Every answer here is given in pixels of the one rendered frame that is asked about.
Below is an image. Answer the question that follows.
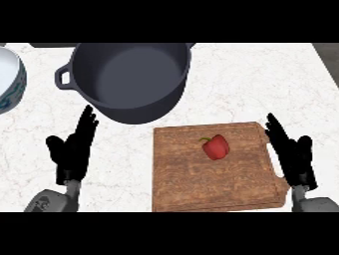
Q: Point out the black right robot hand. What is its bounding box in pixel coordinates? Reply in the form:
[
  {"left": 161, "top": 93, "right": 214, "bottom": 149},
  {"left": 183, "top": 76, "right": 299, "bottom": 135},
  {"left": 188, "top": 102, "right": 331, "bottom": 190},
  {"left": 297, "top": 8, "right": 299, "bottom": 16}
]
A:
[{"left": 263, "top": 113, "right": 319, "bottom": 191}]

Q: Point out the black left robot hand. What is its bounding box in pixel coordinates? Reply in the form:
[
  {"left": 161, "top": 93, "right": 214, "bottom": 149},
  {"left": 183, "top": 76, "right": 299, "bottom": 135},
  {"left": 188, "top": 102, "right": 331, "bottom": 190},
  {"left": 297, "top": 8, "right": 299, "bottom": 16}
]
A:
[{"left": 44, "top": 105, "right": 101, "bottom": 186}]

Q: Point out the red bell pepper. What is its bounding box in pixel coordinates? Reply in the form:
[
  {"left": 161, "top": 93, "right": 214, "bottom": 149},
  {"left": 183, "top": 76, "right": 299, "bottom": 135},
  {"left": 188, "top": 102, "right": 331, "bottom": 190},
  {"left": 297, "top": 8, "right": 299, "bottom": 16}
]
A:
[{"left": 198, "top": 133, "right": 231, "bottom": 161}]

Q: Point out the brown wooden cutting board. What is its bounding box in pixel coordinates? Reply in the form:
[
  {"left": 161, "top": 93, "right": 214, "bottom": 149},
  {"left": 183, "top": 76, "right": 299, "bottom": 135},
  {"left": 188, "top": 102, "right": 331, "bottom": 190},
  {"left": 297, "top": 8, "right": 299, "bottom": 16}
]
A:
[{"left": 151, "top": 121, "right": 291, "bottom": 213}]

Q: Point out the dark grey pot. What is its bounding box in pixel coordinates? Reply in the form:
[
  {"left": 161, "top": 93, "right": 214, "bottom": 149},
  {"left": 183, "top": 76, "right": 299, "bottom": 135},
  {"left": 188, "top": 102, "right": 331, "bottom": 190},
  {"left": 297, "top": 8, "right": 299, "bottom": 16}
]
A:
[{"left": 53, "top": 43, "right": 197, "bottom": 126}]

